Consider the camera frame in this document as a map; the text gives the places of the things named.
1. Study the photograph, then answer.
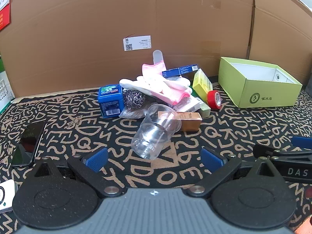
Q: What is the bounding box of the black letter-patterned mat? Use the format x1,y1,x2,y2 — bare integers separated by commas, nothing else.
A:
0,83,312,234

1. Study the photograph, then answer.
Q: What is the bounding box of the black smartphone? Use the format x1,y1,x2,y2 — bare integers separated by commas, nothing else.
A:
11,122,47,168

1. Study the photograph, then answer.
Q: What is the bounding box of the white shipping label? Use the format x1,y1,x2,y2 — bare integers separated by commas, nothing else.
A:
123,35,152,52

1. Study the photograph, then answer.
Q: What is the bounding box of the lime green cardboard box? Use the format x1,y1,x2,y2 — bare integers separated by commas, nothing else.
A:
218,57,303,108

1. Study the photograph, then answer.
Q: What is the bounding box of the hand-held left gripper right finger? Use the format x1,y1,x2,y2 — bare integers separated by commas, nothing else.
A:
187,147,288,198

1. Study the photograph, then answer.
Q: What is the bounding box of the green and white carton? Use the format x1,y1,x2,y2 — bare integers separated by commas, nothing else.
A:
0,53,13,113

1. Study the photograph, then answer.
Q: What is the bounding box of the white glove with pink cuff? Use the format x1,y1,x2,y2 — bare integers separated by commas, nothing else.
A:
119,75,192,106
142,62,193,90

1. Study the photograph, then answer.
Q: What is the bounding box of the steel wool scrubber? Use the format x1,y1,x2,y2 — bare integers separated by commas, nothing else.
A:
123,90,146,109

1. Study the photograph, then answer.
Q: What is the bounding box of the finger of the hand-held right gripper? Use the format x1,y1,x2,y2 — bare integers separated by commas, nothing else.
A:
291,136,312,150
253,144,312,162

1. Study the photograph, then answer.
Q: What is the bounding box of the copper coloured carton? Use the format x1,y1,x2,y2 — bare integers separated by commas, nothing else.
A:
158,111,203,132

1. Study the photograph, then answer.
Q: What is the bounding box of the orange cloth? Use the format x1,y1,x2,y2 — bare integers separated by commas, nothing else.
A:
296,218,312,234

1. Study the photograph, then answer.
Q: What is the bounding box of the red tape roll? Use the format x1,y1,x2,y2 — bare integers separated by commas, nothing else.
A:
207,90,223,110

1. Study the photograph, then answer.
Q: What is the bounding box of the clear plastic bag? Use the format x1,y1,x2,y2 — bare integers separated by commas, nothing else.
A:
119,102,152,120

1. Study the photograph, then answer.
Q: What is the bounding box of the translucent plastic tube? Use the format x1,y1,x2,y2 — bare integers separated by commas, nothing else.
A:
152,50,165,65

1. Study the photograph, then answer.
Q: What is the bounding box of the long blue carton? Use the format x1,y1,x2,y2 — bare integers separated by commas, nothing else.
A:
162,65,198,78

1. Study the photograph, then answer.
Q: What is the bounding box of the small pale green carton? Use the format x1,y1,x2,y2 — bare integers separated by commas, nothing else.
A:
199,101,212,118

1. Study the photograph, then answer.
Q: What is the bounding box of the white electronic device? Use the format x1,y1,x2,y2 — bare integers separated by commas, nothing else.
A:
0,179,16,214

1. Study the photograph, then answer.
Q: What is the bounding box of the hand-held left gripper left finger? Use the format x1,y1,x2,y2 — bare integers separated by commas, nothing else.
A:
24,147,123,198

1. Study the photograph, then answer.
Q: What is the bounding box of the white patterned carton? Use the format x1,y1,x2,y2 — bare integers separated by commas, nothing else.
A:
171,95,203,114

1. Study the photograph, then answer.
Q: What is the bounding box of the red wall calendar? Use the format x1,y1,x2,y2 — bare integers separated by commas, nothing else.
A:
0,0,13,31

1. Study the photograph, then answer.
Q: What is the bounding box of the blue box with green label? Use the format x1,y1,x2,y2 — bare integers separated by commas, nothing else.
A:
98,84,123,119

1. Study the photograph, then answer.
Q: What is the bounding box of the yellow green carton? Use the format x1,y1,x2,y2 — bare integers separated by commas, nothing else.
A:
192,68,213,100

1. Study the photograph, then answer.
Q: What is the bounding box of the large brown cardboard sheet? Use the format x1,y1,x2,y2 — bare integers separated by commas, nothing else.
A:
0,0,312,98

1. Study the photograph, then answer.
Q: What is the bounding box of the clear plastic cup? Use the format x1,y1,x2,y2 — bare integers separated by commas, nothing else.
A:
131,104,182,160

